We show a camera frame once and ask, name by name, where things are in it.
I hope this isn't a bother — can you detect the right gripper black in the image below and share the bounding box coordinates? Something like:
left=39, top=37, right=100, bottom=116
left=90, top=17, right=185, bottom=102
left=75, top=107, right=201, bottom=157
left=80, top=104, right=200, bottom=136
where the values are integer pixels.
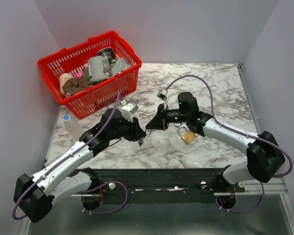
left=147, top=103, right=190, bottom=130

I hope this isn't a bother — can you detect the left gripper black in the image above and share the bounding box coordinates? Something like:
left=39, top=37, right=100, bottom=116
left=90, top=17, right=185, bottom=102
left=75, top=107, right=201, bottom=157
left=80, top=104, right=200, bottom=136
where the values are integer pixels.
left=108, top=114, right=147, bottom=141

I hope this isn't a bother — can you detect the astronaut keychain with keys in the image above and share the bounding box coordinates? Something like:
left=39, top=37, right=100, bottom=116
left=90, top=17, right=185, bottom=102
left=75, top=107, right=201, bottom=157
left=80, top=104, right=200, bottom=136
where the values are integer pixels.
left=138, top=138, right=144, bottom=147

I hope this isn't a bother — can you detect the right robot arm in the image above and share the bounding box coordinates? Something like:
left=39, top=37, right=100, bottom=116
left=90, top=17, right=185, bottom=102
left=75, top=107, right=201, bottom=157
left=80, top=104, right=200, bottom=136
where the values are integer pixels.
left=146, top=92, right=285, bottom=192

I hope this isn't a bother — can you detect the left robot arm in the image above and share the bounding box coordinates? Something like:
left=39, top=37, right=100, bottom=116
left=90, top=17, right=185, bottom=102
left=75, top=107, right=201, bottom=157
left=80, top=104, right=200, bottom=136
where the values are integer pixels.
left=13, top=108, right=146, bottom=223

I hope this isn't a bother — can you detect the large brass padlock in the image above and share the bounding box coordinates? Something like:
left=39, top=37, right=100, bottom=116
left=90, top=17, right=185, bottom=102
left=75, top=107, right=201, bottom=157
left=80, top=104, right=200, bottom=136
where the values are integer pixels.
left=177, top=126, right=197, bottom=144

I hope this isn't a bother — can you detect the clear plastic water bottle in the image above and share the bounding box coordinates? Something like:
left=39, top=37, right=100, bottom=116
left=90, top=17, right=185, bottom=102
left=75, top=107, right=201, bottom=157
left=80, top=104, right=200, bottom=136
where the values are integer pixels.
left=63, top=115, right=84, bottom=141

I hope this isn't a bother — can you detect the grey cloth in basket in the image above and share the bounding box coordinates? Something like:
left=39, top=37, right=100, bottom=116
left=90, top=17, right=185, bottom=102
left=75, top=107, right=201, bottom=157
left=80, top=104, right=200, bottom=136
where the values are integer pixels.
left=111, top=58, right=131, bottom=76

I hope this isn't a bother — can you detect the red plastic shopping basket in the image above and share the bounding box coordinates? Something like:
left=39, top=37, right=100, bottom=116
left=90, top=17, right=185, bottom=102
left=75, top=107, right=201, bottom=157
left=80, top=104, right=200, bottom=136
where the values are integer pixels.
left=38, top=31, right=142, bottom=119

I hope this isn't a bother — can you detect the grey printed cloth roll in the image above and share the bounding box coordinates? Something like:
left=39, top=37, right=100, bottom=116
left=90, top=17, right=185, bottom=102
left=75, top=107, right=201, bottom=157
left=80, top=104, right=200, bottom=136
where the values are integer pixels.
left=88, top=56, right=112, bottom=85

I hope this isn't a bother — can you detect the pink item in basket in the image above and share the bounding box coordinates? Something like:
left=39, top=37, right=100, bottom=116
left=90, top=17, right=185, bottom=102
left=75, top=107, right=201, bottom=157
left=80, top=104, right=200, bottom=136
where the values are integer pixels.
left=73, top=71, right=84, bottom=78

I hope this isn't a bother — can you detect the black can in basket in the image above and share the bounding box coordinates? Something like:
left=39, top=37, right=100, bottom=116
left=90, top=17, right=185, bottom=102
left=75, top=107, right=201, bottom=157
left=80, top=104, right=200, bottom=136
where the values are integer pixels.
left=97, top=47, right=118, bottom=65

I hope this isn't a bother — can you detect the beige cup in basket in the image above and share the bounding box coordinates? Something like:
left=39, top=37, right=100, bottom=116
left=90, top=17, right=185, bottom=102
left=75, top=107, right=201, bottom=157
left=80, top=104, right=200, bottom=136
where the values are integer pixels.
left=59, top=73, right=73, bottom=96

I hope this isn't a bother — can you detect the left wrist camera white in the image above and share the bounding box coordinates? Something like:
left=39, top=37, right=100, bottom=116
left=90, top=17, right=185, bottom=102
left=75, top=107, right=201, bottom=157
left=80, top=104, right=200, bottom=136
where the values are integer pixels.
left=120, top=100, right=139, bottom=119

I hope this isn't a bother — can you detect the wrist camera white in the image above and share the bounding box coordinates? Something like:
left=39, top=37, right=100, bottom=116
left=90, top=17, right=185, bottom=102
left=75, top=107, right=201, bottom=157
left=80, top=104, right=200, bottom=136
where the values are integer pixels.
left=157, top=89, right=169, bottom=109
left=120, top=100, right=139, bottom=119

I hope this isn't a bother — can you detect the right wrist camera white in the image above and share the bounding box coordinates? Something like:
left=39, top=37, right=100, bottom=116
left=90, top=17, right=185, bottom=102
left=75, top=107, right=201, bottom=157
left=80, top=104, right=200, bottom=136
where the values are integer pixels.
left=157, top=89, right=169, bottom=109

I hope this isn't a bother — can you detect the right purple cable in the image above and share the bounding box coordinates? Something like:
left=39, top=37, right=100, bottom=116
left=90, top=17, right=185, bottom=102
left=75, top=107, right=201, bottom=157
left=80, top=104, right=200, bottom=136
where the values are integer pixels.
left=165, top=75, right=294, bottom=177

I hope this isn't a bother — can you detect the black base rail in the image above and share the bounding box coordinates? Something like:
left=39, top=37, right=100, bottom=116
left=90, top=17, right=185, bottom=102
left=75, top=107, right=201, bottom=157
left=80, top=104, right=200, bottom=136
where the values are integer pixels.
left=71, top=167, right=245, bottom=205

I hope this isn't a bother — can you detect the aluminium frame rail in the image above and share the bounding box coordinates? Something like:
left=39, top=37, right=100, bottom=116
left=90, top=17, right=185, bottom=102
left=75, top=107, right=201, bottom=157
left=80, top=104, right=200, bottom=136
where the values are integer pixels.
left=214, top=177, right=289, bottom=196

